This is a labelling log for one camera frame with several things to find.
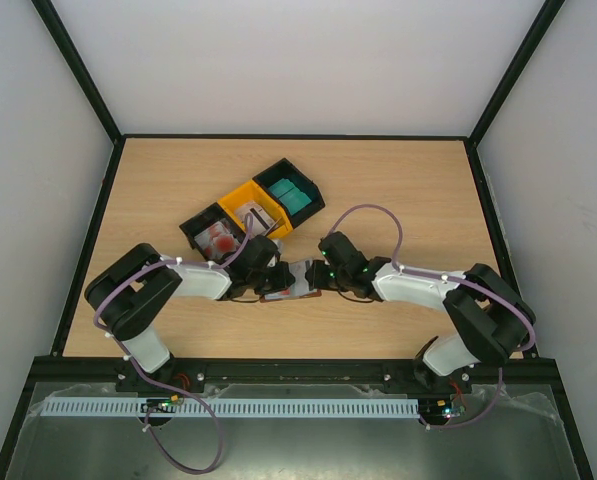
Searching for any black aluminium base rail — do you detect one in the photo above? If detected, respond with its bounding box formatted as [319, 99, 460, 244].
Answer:
[27, 354, 562, 396]

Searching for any yellow plastic bin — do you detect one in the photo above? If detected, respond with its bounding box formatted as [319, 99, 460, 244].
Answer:
[218, 180, 293, 239]

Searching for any black bin with red cards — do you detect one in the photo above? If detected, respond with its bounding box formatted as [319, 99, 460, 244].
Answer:
[179, 202, 255, 264]

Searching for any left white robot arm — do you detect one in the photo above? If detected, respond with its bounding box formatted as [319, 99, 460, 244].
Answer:
[84, 235, 295, 374]

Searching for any stack of red-white cards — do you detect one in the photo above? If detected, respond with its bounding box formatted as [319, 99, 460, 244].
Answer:
[194, 219, 241, 262]

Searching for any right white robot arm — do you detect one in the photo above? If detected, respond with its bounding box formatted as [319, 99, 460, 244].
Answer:
[305, 232, 536, 392]

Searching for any black cage frame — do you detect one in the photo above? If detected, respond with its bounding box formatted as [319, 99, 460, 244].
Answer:
[0, 0, 597, 480]

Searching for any stack of white cards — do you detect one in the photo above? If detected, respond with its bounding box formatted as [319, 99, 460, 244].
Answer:
[235, 201, 282, 238]

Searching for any white card with magnetic stripe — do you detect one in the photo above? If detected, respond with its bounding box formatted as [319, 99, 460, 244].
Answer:
[289, 259, 315, 297]

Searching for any brown leather card holder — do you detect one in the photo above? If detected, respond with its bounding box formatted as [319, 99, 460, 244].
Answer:
[262, 258, 322, 302]

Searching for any black bin with teal cards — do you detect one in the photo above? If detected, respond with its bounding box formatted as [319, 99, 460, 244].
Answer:
[253, 158, 325, 228]

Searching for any light blue slotted cable duct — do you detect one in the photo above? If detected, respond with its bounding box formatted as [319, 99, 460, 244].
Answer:
[40, 397, 419, 419]

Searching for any stack of teal cards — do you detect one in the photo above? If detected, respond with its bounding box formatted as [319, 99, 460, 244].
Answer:
[269, 178, 311, 215]

